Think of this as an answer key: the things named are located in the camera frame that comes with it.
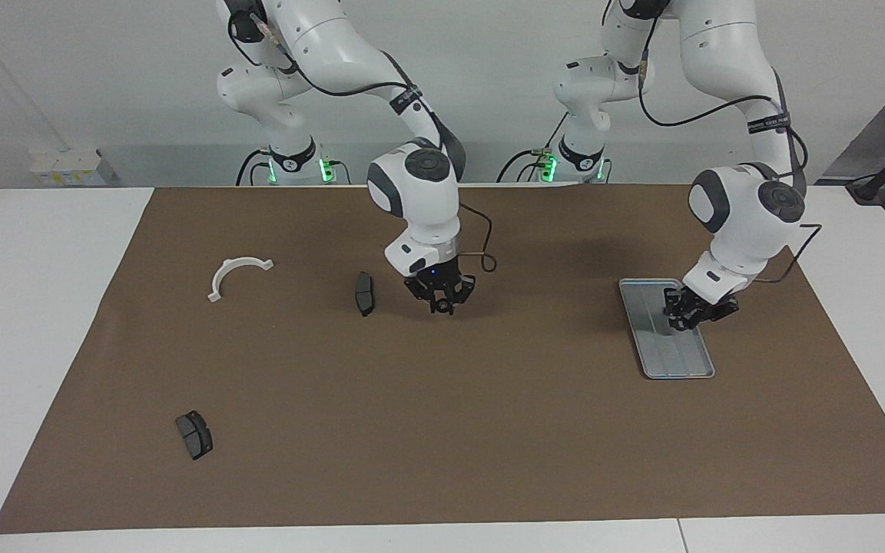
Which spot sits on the long dark grey brake pad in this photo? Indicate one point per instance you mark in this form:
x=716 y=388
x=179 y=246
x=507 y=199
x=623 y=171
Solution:
x=364 y=293

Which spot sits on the brown paper table mat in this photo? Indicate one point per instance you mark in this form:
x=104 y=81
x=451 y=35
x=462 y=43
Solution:
x=450 y=422

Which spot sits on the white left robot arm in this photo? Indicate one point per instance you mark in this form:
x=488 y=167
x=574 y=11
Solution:
x=742 y=223

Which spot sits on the white curved plastic bracket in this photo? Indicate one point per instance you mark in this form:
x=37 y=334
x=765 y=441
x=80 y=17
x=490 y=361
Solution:
x=246 y=262

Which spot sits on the silver metal tray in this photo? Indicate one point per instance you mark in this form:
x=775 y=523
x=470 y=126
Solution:
x=677 y=357

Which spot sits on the grooved dark grey brake pad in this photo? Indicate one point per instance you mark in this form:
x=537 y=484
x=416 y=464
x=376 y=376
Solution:
x=195 y=436

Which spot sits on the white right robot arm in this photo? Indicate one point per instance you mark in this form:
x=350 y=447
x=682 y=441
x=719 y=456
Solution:
x=419 y=200

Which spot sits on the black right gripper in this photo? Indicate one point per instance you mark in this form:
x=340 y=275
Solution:
x=442 y=280

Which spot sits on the white background box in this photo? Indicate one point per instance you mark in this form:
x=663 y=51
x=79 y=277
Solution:
x=66 y=167

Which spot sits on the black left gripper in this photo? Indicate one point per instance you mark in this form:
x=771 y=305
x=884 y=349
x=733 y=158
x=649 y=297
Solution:
x=707 y=311

